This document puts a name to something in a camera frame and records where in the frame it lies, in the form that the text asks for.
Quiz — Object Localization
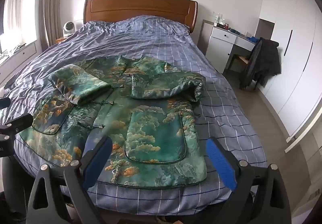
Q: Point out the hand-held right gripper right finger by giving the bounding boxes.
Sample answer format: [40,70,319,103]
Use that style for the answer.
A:
[206,137,292,224]

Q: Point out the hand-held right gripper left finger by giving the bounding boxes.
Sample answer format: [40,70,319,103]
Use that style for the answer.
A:
[26,136,113,224]

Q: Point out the green landscape print jacket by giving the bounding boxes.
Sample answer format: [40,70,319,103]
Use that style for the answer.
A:
[19,55,208,188]

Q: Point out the white window cabinet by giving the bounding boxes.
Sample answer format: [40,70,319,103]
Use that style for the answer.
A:
[0,42,39,90]

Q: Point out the sheer white window curtain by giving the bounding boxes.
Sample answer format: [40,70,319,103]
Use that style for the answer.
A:
[0,0,41,56]

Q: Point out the small white fan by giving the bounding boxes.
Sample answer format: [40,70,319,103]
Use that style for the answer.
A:
[62,21,76,38]

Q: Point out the wooden chair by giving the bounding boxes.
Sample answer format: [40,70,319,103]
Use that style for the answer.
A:
[230,53,253,71]

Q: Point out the beige curtain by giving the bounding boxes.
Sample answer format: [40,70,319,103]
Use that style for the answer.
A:
[36,0,68,51]

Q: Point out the dark jacket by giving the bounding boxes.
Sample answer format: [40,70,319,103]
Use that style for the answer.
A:
[239,37,282,91]

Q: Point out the white desk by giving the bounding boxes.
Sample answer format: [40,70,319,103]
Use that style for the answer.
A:
[205,25,257,74]

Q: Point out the white wardrobe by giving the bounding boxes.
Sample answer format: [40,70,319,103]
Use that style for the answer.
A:
[256,0,322,140]

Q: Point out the bed with blue checked cover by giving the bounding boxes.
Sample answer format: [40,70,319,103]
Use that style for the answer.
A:
[0,15,267,216]

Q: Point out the wooden headboard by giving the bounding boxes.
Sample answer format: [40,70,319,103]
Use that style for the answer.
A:
[84,0,199,34]

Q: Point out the black wardrobe handle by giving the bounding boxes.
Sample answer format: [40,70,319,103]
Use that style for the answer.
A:
[284,30,293,56]

